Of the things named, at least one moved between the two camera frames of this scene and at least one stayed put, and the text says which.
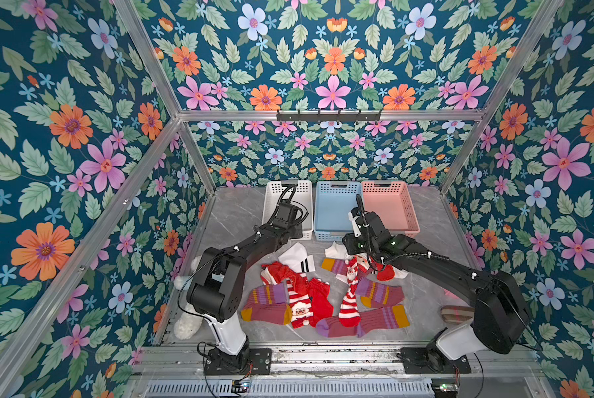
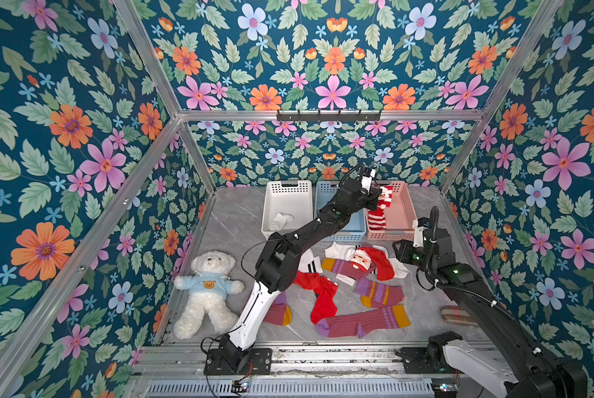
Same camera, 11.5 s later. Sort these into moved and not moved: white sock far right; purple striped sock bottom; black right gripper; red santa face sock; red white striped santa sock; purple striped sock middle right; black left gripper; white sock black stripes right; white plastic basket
Moved: red white striped santa sock; black right gripper; black left gripper
Not moved: purple striped sock middle right; white sock far right; red santa face sock; purple striped sock bottom; white sock black stripes right; white plastic basket
